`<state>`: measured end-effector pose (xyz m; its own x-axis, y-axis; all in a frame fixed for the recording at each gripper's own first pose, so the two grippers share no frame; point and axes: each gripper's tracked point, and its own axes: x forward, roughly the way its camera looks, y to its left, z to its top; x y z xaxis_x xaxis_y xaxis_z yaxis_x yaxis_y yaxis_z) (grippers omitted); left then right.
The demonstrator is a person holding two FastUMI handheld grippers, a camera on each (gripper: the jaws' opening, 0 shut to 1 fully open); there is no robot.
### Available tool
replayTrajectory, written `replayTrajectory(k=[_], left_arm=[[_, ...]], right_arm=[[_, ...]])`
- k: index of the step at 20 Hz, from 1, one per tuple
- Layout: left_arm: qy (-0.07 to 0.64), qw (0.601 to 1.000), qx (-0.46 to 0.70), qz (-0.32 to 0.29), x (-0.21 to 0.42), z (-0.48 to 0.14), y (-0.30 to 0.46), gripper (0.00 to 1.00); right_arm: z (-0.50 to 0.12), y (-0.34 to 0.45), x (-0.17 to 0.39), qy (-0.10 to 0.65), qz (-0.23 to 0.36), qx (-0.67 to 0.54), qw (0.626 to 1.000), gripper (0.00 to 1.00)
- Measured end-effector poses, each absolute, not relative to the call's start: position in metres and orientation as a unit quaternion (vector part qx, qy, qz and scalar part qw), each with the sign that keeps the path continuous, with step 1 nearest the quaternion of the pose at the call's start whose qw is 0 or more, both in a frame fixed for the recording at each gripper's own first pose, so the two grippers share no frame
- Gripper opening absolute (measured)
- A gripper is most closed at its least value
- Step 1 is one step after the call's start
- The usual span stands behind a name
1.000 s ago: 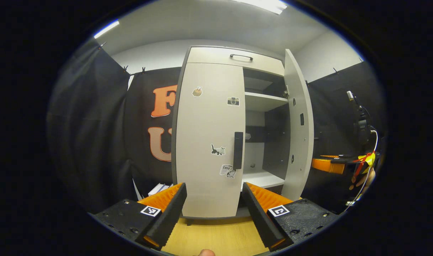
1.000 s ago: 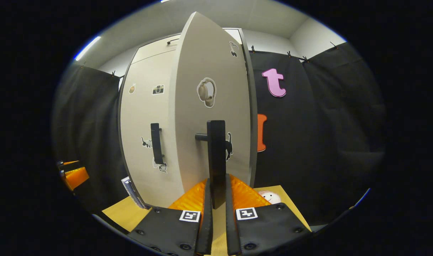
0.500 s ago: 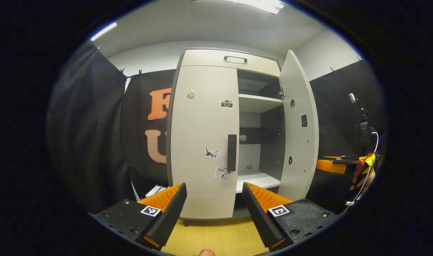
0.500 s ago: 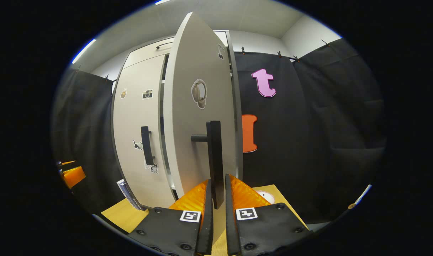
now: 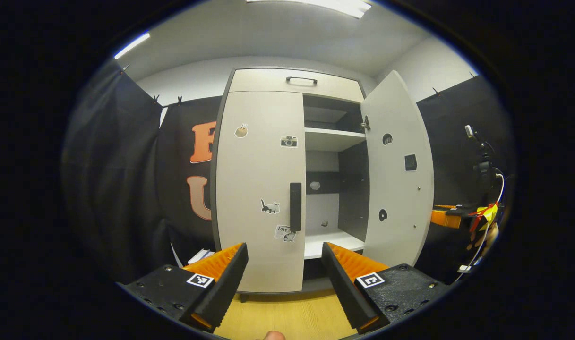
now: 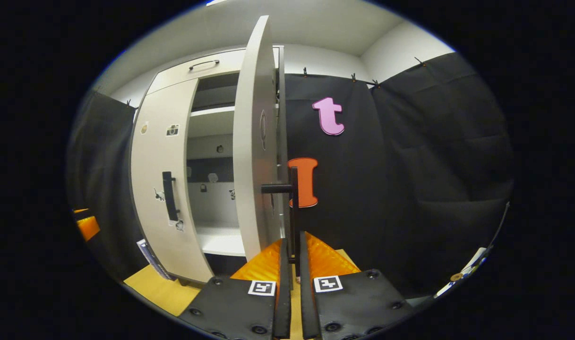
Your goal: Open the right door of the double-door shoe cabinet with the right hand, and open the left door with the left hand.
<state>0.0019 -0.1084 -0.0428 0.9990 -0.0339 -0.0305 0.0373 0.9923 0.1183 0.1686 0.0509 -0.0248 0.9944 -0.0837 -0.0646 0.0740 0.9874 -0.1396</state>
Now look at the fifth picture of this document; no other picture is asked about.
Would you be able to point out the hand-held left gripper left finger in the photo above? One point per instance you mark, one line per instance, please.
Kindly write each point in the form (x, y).
(226, 293)

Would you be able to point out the beige cabinet drawer front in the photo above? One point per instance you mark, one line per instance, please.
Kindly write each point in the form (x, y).
(268, 80)

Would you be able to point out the white cabinet shelf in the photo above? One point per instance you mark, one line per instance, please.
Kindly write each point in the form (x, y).
(330, 139)
(330, 243)

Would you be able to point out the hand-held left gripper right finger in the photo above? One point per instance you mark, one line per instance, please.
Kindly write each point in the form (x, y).
(346, 293)

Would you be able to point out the black backdrop cloth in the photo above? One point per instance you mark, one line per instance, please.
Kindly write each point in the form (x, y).
(117, 189)

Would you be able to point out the narrow ceiling light strip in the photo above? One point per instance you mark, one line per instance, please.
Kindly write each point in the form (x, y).
(132, 45)

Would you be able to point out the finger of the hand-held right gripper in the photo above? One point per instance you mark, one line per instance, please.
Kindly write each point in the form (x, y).
(445, 219)

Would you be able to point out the beige cabinet door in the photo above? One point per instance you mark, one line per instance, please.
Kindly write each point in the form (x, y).
(259, 170)
(396, 189)

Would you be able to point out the beige double-door shoe cabinet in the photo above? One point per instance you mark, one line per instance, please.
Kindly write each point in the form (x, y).
(259, 170)

